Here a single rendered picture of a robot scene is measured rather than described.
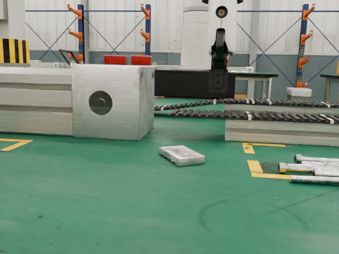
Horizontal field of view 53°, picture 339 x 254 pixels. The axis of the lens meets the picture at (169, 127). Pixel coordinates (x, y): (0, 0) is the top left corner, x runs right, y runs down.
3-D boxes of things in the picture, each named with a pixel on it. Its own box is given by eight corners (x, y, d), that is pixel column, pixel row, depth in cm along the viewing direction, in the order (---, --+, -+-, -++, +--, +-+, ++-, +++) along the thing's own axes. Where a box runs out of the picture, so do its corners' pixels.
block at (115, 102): (156, 124, 56) (157, 66, 54) (138, 141, 44) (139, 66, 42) (104, 122, 57) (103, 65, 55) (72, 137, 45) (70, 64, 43)
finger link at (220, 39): (224, 26, 54) (222, 61, 56) (224, 25, 61) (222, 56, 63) (217, 26, 54) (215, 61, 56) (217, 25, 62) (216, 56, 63)
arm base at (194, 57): (176, 70, 125) (179, 18, 122) (228, 72, 120) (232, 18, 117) (163, 69, 106) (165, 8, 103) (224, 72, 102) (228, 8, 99)
